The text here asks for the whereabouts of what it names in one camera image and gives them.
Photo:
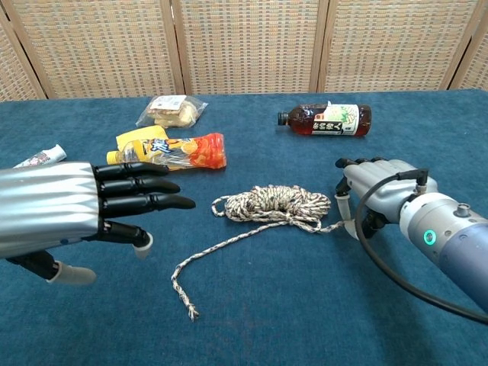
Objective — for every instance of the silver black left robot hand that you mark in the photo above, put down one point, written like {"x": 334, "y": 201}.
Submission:
{"x": 45, "y": 206}

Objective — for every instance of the woven folding screen panel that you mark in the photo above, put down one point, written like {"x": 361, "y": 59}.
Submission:
{"x": 15, "y": 76}
{"x": 95, "y": 45}
{"x": 392, "y": 45}
{"x": 248, "y": 45}
{"x": 476, "y": 68}

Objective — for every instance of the brown tea bottle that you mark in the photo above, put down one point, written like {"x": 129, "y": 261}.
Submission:
{"x": 305, "y": 120}

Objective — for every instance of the white toothpaste tube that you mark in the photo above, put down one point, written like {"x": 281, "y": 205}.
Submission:
{"x": 49, "y": 155}

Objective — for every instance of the yellow plastic pouch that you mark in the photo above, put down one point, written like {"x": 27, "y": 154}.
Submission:
{"x": 141, "y": 133}

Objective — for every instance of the clear bag of crackers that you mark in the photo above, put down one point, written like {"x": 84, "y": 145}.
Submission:
{"x": 171, "y": 112}

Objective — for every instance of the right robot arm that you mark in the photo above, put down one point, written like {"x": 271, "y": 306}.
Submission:
{"x": 457, "y": 248}

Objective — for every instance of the orange drink plastic bottle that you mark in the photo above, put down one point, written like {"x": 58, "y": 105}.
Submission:
{"x": 198, "y": 152}

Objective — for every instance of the silver grey right robot hand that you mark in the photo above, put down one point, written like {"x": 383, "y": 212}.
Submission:
{"x": 381, "y": 183}

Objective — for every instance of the blue table cloth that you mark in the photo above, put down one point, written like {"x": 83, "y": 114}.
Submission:
{"x": 267, "y": 286}

